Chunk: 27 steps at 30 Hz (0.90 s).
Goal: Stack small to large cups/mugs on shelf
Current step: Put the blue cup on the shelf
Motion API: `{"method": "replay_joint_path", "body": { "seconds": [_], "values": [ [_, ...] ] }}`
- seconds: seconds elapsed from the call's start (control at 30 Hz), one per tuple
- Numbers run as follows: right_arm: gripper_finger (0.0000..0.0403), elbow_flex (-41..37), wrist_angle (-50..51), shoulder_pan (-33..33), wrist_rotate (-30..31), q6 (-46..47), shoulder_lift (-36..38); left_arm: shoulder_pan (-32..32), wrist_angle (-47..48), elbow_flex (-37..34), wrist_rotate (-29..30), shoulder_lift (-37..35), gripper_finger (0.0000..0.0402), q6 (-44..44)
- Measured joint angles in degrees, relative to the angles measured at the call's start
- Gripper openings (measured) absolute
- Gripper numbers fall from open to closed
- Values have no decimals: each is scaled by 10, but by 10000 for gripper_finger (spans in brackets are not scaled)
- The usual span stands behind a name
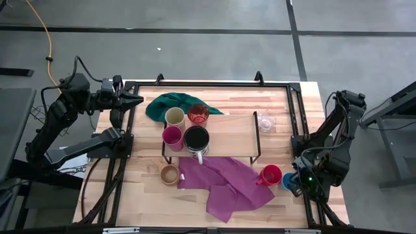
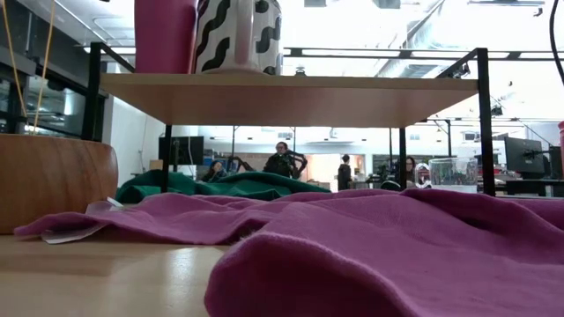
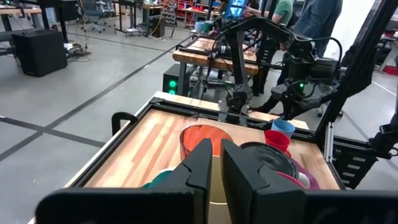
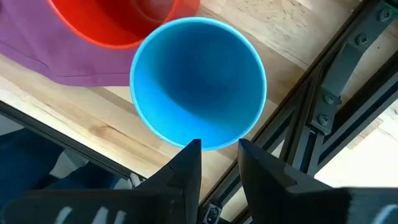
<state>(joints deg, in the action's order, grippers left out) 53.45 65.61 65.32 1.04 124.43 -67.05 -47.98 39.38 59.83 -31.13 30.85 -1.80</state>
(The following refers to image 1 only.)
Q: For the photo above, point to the blue cup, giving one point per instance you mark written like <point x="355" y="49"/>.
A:
<point x="285" y="182"/>

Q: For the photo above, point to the clear glass mug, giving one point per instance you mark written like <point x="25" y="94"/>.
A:
<point x="267" y="122"/>

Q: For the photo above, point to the black equipment cart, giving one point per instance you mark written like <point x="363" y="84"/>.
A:
<point x="48" y="201"/>

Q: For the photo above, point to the black metal stand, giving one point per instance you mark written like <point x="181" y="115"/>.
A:
<point x="391" y="152"/>

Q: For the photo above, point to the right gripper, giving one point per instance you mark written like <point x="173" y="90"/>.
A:
<point x="310" y="182"/>

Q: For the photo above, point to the tall beige cup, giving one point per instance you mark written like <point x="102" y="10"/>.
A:
<point x="175" y="117"/>

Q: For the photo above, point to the orange patterned glass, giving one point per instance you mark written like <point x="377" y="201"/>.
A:
<point x="198" y="114"/>

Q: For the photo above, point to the red mug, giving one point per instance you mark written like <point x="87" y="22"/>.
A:
<point x="271" y="175"/>

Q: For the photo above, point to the white mug with black squiggles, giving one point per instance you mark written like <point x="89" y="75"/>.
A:
<point x="196" y="139"/>

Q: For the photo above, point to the wooden shelf with black frame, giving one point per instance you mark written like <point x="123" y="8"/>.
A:
<point x="234" y="136"/>

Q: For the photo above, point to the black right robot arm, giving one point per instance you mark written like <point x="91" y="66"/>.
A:
<point x="347" y="120"/>

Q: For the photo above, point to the green cloth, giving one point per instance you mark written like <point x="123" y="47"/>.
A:
<point x="159" y="105"/>

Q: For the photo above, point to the purple cloth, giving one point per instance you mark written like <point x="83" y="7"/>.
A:
<point x="224" y="188"/>

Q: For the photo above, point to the black floor strip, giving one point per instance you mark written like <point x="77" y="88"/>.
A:
<point x="16" y="72"/>

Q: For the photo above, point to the black metal table frame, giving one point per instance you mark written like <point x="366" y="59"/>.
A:
<point x="211" y="84"/>

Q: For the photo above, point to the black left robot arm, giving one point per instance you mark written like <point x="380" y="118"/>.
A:
<point x="81" y="148"/>

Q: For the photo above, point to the grey side table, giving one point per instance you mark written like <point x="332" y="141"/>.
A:
<point x="14" y="130"/>

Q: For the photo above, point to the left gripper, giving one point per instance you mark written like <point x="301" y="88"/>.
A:
<point x="110" y="96"/>

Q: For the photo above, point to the magenta plastic cup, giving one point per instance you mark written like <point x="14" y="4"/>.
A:
<point x="173" y="138"/>

